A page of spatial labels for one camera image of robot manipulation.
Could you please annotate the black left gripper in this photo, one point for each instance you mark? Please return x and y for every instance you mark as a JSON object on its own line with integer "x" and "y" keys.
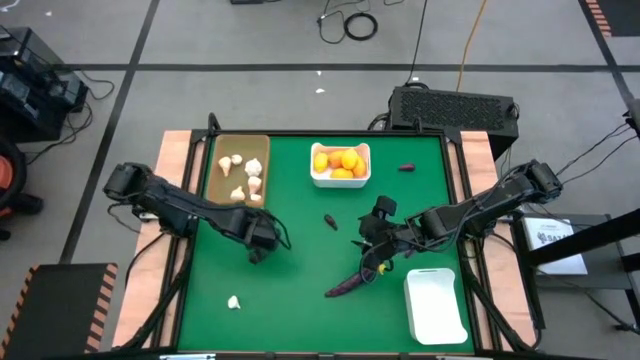
{"x": 245, "y": 222}

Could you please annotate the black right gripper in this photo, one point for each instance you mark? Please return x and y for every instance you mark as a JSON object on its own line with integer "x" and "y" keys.
{"x": 387, "y": 237}

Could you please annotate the long purple eggplant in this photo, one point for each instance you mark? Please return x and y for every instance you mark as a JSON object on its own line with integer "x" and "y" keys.
{"x": 345, "y": 286}

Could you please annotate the small white garlic bulb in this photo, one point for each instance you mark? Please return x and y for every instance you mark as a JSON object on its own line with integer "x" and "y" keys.
{"x": 255, "y": 197}
{"x": 233, "y": 302}
{"x": 236, "y": 159}

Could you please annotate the white garlic bulb with stem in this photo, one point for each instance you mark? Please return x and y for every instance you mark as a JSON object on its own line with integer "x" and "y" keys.
{"x": 225, "y": 164}
{"x": 238, "y": 194}
{"x": 254, "y": 184}

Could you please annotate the yellow lemon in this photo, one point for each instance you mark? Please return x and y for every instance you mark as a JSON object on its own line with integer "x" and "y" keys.
{"x": 342, "y": 173}
{"x": 320, "y": 162}
{"x": 349, "y": 159}

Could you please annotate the round white garlic bulb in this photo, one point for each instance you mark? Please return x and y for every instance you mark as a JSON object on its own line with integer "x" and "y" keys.
{"x": 253, "y": 167}

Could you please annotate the large orange fruit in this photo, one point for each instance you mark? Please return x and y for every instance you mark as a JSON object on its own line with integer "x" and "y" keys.
{"x": 334, "y": 159}

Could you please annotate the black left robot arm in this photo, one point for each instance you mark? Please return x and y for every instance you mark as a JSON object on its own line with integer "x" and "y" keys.
{"x": 170, "y": 205}

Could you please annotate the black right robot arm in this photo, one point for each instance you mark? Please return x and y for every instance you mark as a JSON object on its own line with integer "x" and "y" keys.
{"x": 480, "y": 207}

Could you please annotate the green table mat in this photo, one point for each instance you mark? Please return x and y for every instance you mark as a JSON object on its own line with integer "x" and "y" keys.
{"x": 300, "y": 300}

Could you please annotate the small white plastic basket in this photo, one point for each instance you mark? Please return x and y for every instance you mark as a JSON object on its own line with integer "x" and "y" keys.
{"x": 340, "y": 183}

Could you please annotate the large white plastic basket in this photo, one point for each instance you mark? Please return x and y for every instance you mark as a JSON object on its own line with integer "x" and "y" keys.
{"x": 435, "y": 310}

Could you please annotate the tan translucent plastic basket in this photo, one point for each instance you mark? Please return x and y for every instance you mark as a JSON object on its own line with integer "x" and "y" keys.
{"x": 240, "y": 145}

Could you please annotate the black computer tower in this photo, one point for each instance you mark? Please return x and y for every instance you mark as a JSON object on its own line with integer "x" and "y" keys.
{"x": 450, "y": 110}

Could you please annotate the white paper with logo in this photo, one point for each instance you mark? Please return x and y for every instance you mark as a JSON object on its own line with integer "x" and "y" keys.
{"x": 560, "y": 255}

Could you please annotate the black mat with orange stripes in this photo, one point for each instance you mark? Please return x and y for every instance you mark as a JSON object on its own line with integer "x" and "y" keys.
{"x": 55, "y": 310}
{"x": 622, "y": 15}

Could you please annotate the black side stand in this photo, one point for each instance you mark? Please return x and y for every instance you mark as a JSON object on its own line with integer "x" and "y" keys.
{"x": 600, "y": 235}

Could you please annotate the orange and black machine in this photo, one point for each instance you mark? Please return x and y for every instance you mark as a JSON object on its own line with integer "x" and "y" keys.
{"x": 5, "y": 175}

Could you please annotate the black equipment stack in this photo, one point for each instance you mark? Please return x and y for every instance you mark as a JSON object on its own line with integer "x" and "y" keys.
{"x": 35, "y": 90}

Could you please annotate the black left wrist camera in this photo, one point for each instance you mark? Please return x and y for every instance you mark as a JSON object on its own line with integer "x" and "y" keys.
{"x": 264, "y": 239}

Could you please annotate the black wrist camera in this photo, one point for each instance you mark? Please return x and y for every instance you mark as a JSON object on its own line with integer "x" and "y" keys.
{"x": 264, "y": 239}
{"x": 386, "y": 206}

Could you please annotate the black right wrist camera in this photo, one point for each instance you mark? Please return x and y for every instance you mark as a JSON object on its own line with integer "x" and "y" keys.
{"x": 386, "y": 206}

